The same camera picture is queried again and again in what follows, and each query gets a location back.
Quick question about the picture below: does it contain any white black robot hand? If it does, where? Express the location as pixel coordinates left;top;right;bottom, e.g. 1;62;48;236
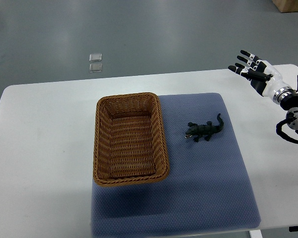
228;50;294;104

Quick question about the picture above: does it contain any dark toy crocodile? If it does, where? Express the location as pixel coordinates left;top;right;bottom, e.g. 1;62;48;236
184;114;224;142

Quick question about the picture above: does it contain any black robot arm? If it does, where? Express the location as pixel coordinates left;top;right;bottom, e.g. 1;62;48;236
276;75;298;144

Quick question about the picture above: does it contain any brown wicker basket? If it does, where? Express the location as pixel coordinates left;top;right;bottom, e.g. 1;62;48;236
93;92;170;187

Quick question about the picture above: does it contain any cardboard box corner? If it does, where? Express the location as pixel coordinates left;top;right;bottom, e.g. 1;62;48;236
272;0;298;13

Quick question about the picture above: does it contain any blue textured mat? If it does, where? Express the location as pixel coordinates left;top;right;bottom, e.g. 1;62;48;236
91;93;261;238

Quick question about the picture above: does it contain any upper floor socket plate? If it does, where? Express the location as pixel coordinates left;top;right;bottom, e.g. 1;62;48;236
89;53;102;62

